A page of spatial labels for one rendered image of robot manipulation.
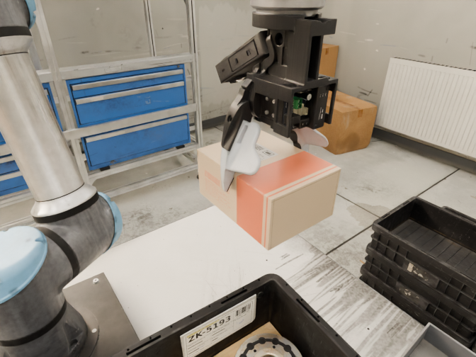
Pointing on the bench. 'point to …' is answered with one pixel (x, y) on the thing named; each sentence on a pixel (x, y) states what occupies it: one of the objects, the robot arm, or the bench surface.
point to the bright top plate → (280, 343)
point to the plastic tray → (435, 345)
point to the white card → (218, 328)
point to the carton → (272, 190)
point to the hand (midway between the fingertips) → (264, 172)
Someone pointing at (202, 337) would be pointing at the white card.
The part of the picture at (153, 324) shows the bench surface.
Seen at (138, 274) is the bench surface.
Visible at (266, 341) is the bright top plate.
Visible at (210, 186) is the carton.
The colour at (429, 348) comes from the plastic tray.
